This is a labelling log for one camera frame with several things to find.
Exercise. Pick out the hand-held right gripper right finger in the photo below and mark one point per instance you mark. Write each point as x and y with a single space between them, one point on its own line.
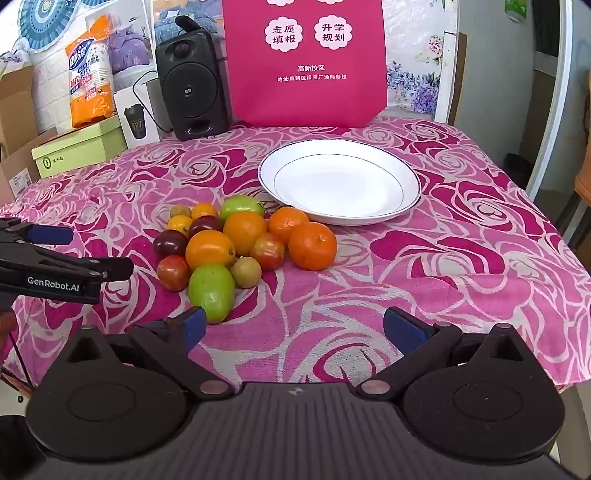
406 330

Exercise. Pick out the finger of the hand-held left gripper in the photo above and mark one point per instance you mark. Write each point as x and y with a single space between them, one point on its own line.
48 234
113 268

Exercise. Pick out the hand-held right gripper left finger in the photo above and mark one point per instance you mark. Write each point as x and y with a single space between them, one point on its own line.
194 327

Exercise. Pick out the green mango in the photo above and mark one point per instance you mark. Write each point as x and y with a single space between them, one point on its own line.
211 288
241 206

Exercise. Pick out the dark purple plum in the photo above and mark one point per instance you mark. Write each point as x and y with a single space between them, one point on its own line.
205 225
169 243

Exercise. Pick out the small green brown plum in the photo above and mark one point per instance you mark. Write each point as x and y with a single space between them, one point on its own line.
246 272

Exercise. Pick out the small yellow orange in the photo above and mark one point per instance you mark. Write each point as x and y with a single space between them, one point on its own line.
179 225

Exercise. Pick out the white plate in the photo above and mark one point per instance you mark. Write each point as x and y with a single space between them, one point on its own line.
341 180

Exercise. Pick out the pink rose tablecloth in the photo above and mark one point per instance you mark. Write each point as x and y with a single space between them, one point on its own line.
332 300

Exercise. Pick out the green cardboard box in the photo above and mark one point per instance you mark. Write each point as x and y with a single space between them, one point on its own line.
78 147

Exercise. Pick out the brown cardboard box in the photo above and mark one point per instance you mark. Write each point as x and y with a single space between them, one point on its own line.
16 115

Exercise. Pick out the white box with cup print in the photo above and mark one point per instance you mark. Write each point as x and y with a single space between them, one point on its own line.
136 115

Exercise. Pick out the orange paper cup package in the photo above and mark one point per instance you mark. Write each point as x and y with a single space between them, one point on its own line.
90 83

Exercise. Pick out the black trash bin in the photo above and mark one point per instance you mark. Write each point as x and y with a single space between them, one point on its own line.
517 170

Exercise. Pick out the black speaker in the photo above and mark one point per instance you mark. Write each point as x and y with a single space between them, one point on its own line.
191 87

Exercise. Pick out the purple bedding poster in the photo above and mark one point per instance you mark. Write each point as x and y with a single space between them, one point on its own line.
134 50

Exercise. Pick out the blue fan decoration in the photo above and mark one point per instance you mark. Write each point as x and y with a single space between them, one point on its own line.
41 18

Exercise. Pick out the black microphone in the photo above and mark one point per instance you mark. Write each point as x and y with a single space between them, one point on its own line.
187 24

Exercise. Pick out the cardboard sheet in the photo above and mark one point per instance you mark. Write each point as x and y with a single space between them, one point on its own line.
457 78

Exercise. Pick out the blue bedding poster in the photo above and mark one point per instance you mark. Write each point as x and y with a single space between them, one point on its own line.
203 18

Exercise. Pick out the pink tote bag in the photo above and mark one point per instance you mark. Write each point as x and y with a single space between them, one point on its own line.
304 83

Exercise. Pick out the green sticker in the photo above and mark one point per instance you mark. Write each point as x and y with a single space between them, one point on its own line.
515 9

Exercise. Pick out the floral wall poster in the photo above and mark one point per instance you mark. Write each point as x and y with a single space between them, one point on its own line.
415 69

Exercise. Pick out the white sliding door frame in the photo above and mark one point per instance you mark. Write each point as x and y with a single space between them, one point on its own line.
554 92

